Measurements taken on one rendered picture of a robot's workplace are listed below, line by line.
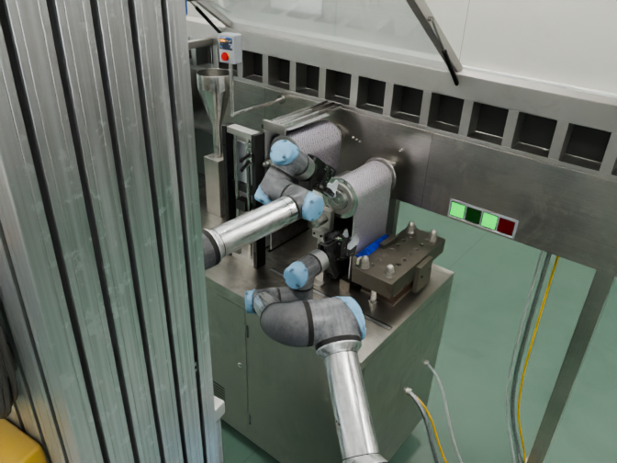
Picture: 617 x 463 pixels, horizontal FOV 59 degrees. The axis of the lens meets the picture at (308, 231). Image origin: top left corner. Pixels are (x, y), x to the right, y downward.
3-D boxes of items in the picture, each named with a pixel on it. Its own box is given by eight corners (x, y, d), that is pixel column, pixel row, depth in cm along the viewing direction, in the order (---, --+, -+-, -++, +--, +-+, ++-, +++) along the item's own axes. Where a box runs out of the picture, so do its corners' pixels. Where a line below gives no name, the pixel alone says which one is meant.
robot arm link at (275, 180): (272, 208, 151) (291, 174, 151) (246, 195, 158) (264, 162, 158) (287, 217, 157) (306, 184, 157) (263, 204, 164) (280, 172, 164)
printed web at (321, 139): (270, 249, 222) (270, 130, 197) (306, 228, 238) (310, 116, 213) (348, 286, 202) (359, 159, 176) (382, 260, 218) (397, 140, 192)
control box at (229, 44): (216, 62, 199) (215, 34, 194) (227, 59, 204) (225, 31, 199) (231, 65, 196) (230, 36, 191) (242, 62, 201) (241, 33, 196)
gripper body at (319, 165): (338, 172, 175) (321, 158, 165) (327, 196, 175) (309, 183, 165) (319, 165, 180) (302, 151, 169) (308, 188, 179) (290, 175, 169)
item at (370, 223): (349, 258, 196) (353, 213, 187) (384, 234, 212) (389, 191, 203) (351, 259, 196) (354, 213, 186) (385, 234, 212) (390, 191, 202)
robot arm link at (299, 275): (281, 286, 173) (281, 264, 168) (302, 271, 180) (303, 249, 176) (300, 296, 169) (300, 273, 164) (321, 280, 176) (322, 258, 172)
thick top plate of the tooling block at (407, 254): (351, 280, 193) (352, 266, 190) (407, 238, 221) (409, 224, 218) (389, 299, 185) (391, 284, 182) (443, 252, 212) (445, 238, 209)
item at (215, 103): (199, 211, 249) (190, 86, 220) (221, 201, 258) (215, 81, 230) (220, 221, 241) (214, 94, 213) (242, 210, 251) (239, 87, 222)
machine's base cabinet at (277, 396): (22, 283, 347) (-13, 156, 304) (110, 243, 391) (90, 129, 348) (344, 529, 214) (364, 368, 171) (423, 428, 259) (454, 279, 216)
